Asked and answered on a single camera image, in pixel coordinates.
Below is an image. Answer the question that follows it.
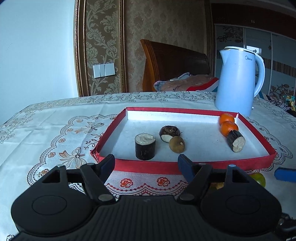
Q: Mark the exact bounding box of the green tomato fruit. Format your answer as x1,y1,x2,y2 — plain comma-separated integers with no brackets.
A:
249,173,266,188

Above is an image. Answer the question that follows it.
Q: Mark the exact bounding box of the brown kiwi fruit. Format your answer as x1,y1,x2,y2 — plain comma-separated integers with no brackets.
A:
169,136,186,154

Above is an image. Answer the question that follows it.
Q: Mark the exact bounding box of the dark sugarcane piece small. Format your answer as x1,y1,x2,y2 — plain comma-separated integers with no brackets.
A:
226,130,245,153

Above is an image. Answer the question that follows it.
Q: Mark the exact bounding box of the orange mandarin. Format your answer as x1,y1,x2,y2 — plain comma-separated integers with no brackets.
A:
219,113,235,125
220,121,239,137

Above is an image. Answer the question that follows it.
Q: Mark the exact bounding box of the small potato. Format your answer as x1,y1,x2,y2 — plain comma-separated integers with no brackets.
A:
210,182,224,191

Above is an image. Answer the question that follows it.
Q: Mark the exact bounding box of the floral lace tablecloth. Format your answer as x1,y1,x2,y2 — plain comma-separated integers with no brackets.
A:
1,91,295,240

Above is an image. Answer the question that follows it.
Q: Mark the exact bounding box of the red shallow cardboard tray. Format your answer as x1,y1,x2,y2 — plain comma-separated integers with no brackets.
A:
91,107,276,175

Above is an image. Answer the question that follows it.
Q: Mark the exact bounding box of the striped colourful bedding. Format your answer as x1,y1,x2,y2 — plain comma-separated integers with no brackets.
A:
257,92,296,117

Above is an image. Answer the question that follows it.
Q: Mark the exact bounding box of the white electric kettle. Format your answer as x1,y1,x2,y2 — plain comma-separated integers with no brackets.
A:
215,46,265,116

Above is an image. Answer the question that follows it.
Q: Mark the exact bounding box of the floral pillow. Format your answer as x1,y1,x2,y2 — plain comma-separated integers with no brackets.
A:
154,72,219,92

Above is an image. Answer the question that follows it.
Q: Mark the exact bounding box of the wooden bed headboard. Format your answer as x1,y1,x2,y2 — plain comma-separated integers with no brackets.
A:
140,39,211,92

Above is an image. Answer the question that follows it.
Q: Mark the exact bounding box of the white wall switch panel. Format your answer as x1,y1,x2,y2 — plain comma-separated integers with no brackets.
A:
93,63,115,78

